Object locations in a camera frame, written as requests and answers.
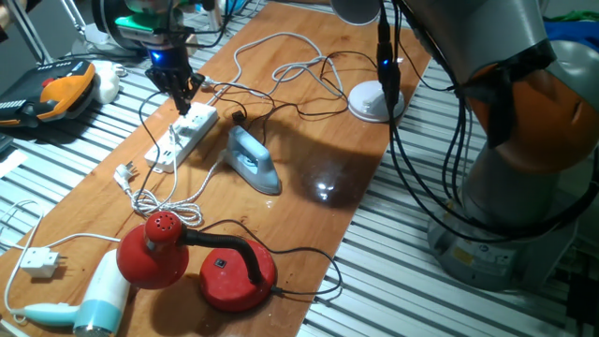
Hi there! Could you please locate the blue plastic bag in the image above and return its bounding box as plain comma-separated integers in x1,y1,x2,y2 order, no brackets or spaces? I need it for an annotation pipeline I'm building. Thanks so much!
542,18,599,51

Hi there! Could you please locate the white blue hair dryer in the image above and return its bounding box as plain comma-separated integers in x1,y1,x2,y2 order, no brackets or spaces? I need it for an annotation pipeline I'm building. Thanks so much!
9,250,132,337

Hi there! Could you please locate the red desk lamp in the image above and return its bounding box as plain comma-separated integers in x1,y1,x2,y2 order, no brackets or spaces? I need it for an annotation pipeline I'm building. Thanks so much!
115,210,277,314

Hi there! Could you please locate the black lamp cord with plug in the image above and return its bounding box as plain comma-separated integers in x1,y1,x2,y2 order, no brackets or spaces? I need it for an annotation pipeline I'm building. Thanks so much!
133,91,343,297

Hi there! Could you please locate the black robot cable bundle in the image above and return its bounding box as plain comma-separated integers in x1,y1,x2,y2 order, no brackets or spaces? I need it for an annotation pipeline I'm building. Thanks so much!
163,0,599,244

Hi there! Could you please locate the white rounded lump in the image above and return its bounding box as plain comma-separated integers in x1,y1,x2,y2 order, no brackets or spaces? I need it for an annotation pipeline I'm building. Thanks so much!
91,59,122,105

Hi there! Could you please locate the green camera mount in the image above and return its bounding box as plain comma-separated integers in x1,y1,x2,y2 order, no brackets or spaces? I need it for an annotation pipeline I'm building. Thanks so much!
114,12,187,46

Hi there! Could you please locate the light blue travel iron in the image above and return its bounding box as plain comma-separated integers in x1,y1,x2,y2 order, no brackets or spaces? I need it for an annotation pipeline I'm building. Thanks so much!
224,125,283,197

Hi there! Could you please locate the black orange teach pendant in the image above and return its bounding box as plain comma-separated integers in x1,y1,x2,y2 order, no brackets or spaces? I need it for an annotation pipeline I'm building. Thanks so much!
0,58,97,130

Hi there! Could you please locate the braided cord with white plug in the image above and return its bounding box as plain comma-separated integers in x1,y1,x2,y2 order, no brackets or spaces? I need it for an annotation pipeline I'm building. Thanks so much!
113,148,233,229

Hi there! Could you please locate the light wooden post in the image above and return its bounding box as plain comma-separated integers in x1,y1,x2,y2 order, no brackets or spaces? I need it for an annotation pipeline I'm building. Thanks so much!
205,0,224,32

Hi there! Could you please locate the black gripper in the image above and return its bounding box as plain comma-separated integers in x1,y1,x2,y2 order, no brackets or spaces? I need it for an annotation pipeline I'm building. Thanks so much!
144,40,206,116

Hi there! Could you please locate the thin black cord with switch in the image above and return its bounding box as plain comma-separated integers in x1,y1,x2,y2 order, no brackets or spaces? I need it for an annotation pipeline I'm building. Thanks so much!
208,50,389,146

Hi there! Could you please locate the white hair dryer cord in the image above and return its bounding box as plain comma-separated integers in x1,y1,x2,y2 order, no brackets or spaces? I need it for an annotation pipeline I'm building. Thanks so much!
0,124,186,327

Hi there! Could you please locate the white square plug adapter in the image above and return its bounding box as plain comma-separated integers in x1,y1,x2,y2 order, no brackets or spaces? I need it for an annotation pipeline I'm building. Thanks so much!
19,246,62,280

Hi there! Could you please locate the blue white plastic object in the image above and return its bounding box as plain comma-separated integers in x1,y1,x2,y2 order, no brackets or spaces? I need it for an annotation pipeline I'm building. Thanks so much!
218,0,249,14

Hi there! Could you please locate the grey metal stand leg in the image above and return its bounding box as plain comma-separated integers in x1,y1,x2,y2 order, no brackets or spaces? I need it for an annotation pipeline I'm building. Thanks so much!
58,0,90,39
4,0,53,66

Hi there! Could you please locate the orange wooden board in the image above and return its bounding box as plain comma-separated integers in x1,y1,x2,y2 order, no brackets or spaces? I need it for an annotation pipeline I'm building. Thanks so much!
0,2,431,337

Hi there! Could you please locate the black filament spool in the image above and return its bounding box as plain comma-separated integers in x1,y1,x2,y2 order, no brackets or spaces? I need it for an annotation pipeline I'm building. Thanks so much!
91,0,146,51

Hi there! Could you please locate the white power strip cord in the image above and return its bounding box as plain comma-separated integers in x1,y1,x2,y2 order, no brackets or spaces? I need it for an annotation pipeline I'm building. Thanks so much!
196,31,345,107

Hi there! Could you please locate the white power strip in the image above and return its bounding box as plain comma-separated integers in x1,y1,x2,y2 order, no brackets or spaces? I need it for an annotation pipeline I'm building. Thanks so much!
144,101,220,174

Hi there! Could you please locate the white cylindrical device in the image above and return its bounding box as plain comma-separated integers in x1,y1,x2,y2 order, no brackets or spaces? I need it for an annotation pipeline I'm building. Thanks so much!
329,0,383,26

